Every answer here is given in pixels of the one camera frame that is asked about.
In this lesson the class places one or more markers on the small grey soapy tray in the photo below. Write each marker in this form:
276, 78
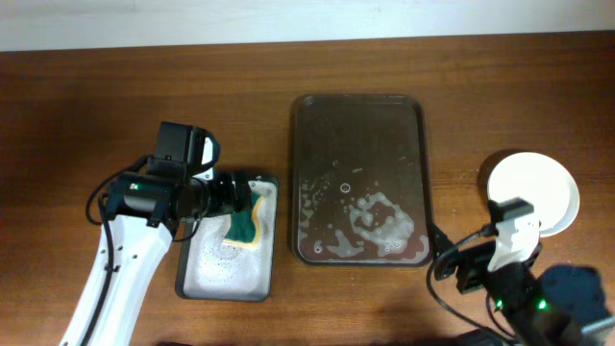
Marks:
210, 270

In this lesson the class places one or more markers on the large brown serving tray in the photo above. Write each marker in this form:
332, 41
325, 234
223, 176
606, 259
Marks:
361, 181

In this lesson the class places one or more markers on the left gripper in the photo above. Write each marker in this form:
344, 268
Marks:
228, 199

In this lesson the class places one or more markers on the white plate with red stain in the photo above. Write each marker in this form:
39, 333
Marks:
543, 182

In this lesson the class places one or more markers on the green and yellow sponge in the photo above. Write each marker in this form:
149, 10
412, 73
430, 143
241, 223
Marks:
245, 229

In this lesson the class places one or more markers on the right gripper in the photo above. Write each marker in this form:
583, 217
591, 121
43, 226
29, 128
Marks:
472, 258

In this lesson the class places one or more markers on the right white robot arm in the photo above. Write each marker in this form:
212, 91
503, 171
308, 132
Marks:
563, 306

